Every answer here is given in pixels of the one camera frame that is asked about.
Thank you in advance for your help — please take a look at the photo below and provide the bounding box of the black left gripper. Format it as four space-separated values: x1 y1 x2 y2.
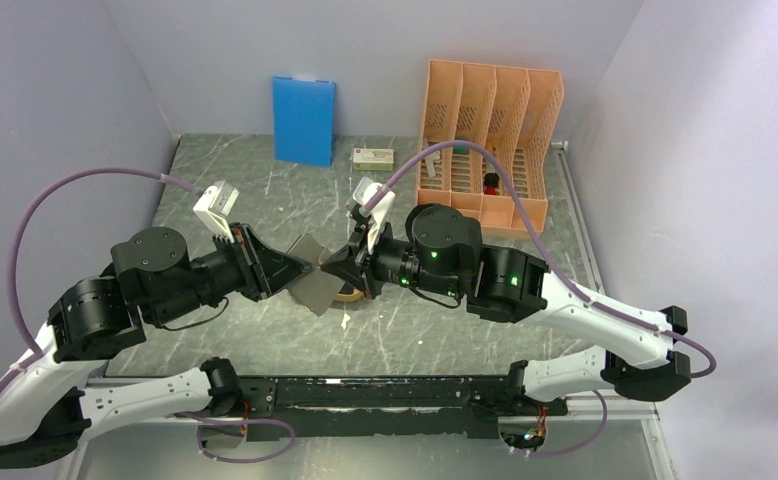
153 221 315 324

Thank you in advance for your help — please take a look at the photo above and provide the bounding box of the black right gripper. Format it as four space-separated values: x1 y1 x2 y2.
321 215 464 300

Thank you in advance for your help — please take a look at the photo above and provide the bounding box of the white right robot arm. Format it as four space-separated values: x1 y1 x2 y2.
321 204 693 414

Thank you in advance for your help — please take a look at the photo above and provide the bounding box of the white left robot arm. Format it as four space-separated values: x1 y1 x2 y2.
0 223 311 469

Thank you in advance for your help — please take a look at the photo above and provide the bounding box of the orange oval plastic tray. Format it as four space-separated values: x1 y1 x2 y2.
334 284 363 303

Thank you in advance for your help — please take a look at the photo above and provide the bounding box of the small green white carton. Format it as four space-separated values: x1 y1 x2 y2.
351 148 395 171

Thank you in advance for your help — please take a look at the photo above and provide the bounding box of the blue upright box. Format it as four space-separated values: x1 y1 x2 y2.
272 77 336 167

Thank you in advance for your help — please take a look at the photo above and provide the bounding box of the black red stamp knob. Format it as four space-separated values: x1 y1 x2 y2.
483 172 500 196

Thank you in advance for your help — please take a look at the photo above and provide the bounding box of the peach desk file organizer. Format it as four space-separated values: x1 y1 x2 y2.
416 60 564 238

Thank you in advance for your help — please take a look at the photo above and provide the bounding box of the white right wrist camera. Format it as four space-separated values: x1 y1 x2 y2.
351 177 396 254

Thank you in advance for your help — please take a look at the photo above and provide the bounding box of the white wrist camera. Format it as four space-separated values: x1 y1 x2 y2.
192 181 239 242
351 177 396 254

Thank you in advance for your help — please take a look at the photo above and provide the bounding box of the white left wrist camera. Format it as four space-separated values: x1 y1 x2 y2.
192 181 239 242

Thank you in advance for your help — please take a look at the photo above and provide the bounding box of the grey metal bracket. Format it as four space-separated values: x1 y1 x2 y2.
424 150 441 179

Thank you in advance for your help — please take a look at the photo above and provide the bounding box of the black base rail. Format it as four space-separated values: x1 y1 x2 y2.
201 373 568 442

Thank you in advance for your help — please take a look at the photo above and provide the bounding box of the aluminium frame rail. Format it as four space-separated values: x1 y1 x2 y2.
58 375 675 479

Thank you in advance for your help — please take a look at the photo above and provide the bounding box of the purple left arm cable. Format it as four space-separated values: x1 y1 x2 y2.
0 166 298 464

